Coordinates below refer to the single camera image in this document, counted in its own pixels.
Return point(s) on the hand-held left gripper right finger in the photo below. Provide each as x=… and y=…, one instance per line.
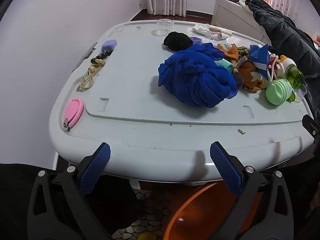
x=225, y=165

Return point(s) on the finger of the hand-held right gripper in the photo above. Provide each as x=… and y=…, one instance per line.
x=311, y=128

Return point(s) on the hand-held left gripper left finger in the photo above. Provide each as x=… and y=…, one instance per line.
x=96, y=165

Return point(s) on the green jar white label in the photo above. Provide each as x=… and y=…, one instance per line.
x=277, y=91

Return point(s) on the orange plastic basin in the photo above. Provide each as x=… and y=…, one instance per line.
x=207, y=212

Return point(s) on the black sock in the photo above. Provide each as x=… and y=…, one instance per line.
x=176, y=41

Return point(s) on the green glass bottle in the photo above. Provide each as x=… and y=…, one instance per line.
x=295, y=77

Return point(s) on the pink nail clipper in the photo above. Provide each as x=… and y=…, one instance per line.
x=73, y=111

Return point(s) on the white bottle yellow cap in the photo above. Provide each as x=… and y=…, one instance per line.
x=285, y=63

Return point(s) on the orange plush toy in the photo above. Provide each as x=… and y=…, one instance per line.
x=250, y=76

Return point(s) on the yellow round object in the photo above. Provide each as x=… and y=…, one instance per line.
x=147, y=236

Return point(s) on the blue white packet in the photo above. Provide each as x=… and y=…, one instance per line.
x=258, y=57

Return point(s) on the blue sheer cloth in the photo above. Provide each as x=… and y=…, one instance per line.
x=197, y=77

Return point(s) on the small mint green jar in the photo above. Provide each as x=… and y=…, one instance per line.
x=225, y=65

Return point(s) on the dark grey blanket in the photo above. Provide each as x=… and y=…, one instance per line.
x=282, y=30

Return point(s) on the purple soap box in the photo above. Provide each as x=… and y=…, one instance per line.
x=109, y=44

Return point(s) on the small purple box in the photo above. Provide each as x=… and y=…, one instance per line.
x=196, y=40

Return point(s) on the clear plastic wrapper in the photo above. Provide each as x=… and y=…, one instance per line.
x=217, y=34

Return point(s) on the white crumpled tissue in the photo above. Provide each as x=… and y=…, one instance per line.
x=200, y=28

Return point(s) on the clear plastic cup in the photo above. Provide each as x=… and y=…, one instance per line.
x=165, y=26

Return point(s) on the white window seat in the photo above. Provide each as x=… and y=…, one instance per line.
x=200, y=2

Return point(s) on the white bed frame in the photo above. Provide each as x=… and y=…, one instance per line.
x=232, y=15

